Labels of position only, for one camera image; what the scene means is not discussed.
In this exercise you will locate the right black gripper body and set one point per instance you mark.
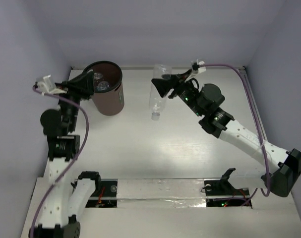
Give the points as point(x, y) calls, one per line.
point(184, 89)

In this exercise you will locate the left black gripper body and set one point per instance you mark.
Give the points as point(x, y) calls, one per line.
point(72, 87)

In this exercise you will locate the blue label bottle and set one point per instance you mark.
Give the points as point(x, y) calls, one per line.
point(97, 76)
point(102, 86)

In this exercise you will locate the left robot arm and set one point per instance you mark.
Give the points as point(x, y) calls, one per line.
point(58, 214)

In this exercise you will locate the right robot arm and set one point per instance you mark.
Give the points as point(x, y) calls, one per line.
point(284, 166)

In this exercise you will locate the brown plastic waste bin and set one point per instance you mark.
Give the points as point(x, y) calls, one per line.
point(110, 102)

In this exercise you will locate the taped white front board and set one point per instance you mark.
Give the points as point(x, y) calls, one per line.
point(160, 193)

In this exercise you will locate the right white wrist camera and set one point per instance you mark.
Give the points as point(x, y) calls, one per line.
point(197, 67)

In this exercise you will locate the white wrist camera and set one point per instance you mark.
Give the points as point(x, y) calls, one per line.
point(197, 67)
point(44, 85)

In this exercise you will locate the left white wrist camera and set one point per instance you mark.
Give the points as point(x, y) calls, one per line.
point(44, 85)

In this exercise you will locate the aluminium rail right edge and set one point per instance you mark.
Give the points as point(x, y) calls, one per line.
point(252, 104)

